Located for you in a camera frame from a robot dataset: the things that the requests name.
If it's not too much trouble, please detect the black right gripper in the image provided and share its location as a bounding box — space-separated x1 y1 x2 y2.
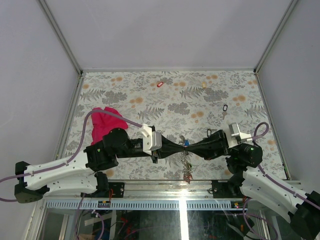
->
185 129 242 161

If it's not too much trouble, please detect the large metal keyring with keys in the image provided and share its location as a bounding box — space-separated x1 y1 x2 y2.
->
179 135 193 184

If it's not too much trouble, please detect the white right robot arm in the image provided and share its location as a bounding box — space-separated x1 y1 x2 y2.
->
184 129 320 240

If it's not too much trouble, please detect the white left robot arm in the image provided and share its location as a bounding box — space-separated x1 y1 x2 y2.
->
14 126 184 204

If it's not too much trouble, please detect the black tag with key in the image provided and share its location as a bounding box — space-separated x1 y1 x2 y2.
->
222 104 228 120

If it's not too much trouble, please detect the red key tag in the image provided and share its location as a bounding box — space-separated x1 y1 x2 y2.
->
157 81 164 88

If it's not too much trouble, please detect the crumpled pink cloth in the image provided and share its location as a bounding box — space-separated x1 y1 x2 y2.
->
91 112 129 145

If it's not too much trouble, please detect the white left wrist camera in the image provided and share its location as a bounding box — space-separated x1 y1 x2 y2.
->
139 124 163 156

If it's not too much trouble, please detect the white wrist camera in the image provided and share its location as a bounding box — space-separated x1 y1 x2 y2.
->
139 124 163 156
225 122 253 148

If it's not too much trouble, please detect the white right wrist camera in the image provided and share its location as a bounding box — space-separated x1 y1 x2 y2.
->
225 122 253 148

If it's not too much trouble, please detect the aluminium front rail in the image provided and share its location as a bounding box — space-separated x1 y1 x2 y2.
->
43 180 246 211

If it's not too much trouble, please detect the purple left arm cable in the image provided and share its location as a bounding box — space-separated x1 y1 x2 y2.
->
0 109 143 203

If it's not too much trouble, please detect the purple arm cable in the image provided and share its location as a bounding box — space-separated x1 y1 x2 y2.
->
0 109 143 203
242 121 320 240

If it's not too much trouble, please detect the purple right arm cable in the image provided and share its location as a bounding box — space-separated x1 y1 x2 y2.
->
242 121 320 240

